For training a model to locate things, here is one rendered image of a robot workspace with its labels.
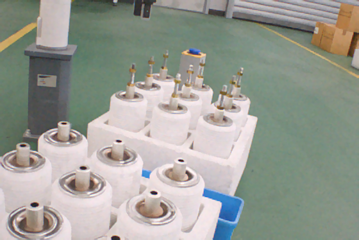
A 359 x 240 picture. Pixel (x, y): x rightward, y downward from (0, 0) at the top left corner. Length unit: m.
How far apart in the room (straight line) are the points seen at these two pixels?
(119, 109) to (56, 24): 0.36
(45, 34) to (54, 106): 0.22
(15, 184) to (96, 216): 0.14
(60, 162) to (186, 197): 0.24
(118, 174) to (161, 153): 0.29
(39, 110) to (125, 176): 0.64
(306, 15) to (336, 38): 2.05
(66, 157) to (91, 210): 0.17
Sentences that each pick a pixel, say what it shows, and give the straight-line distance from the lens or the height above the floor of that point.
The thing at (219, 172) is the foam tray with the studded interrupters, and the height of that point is 0.15.
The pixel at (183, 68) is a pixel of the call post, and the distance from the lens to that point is 1.34.
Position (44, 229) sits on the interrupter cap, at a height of 0.25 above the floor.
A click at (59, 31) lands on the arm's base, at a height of 0.36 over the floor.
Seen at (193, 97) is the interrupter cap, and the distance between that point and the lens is 1.07.
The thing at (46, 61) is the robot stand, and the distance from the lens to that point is 1.20.
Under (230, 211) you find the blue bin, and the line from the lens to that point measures 0.92.
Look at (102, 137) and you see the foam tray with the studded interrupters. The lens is 0.99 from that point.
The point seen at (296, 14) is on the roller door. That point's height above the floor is 0.26.
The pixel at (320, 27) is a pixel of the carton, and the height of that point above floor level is 0.24.
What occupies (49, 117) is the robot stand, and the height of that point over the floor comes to 0.09.
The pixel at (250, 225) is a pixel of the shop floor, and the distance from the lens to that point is 1.04.
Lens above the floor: 0.58
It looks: 21 degrees down
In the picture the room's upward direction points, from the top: 10 degrees clockwise
